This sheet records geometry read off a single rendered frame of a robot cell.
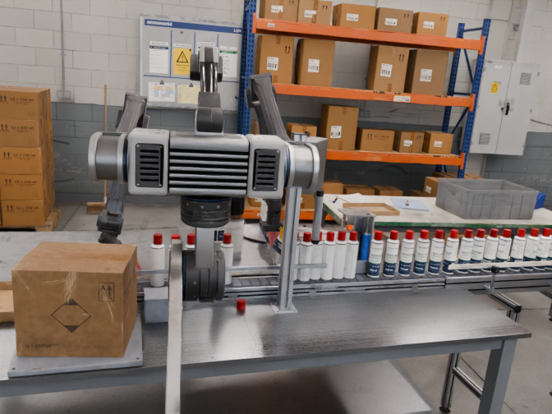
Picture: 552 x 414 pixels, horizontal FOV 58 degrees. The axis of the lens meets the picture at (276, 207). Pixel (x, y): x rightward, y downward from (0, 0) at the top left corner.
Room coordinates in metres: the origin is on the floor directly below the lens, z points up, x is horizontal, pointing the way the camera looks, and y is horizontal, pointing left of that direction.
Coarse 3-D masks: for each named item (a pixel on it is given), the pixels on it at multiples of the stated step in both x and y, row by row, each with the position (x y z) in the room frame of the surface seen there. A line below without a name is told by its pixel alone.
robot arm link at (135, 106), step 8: (128, 96) 1.74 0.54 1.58; (136, 96) 1.75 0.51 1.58; (144, 96) 1.77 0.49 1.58; (128, 104) 1.69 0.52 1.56; (136, 104) 1.70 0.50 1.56; (144, 104) 1.75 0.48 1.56; (128, 112) 1.64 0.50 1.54; (136, 112) 1.66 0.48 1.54; (144, 112) 1.77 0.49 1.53; (128, 120) 1.59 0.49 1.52; (136, 120) 1.63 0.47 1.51; (120, 128) 1.53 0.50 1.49; (128, 128) 1.54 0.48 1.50
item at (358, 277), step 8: (232, 280) 1.85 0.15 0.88; (240, 280) 1.86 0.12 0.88; (248, 280) 1.86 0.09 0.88; (256, 280) 1.87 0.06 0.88; (264, 280) 1.88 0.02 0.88; (272, 280) 1.88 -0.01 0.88; (312, 280) 1.91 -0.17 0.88; (320, 280) 1.92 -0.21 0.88; (336, 280) 1.93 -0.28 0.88; (344, 280) 1.94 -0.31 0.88; (352, 280) 1.95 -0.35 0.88; (360, 280) 1.95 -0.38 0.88; (368, 280) 1.96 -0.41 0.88; (376, 280) 1.97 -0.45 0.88
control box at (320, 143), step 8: (312, 136) 1.89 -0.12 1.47; (312, 144) 1.73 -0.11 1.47; (320, 144) 1.78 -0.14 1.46; (320, 152) 1.79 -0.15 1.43; (320, 160) 1.80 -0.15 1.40; (320, 168) 1.81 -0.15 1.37; (320, 176) 1.83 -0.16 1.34; (320, 184) 1.84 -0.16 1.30; (304, 192) 1.73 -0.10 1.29; (312, 192) 1.73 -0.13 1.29
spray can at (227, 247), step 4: (224, 236) 1.80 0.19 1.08; (228, 236) 1.80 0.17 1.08; (224, 240) 1.80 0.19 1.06; (228, 240) 1.80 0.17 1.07; (220, 244) 1.82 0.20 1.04; (224, 244) 1.80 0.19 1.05; (228, 244) 1.81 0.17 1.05; (220, 248) 1.81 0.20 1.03; (224, 248) 1.79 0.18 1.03; (228, 248) 1.80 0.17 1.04; (232, 248) 1.81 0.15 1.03; (224, 252) 1.79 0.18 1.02; (228, 252) 1.80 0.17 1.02; (232, 252) 1.82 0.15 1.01; (228, 256) 1.80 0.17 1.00; (228, 260) 1.80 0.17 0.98; (228, 264) 1.80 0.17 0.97; (228, 272) 1.80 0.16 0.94; (228, 276) 1.80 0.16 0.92; (228, 280) 1.80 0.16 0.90; (228, 284) 1.80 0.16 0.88
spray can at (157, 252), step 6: (156, 234) 1.75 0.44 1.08; (162, 234) 1.76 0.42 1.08; (156, 240) 1.73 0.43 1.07; (162, 240) 1.75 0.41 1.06; (150, 246) 1.74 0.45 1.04; (156, 246) 1.73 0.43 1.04; (162, 246) 1.74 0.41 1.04; (150, 252) 1.74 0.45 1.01; (156, 252) 1.73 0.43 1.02; (162, 252) 1.74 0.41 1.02; (150, 258) 1.74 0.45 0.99; (156, 258) 1.73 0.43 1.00; (162, 258) 1.74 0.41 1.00; (150, 264) 1.74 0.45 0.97; (156, 264) 1.73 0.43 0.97; (162, 264) 1.74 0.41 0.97; (150, 276) 1.74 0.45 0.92; (156, 276) 1.73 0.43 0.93; (162, 276) 1.74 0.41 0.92; (150, 282) 1.74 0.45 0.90; (156, 282) 1.73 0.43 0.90; (162, 282) 1.74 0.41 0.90
